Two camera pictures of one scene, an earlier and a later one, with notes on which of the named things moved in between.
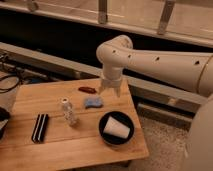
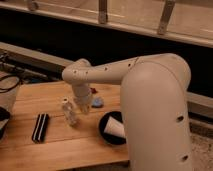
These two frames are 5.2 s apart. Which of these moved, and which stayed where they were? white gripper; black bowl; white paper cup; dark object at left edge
Moved: white gripper
Stayed: black bowl; dark object at left edge; white paper cup
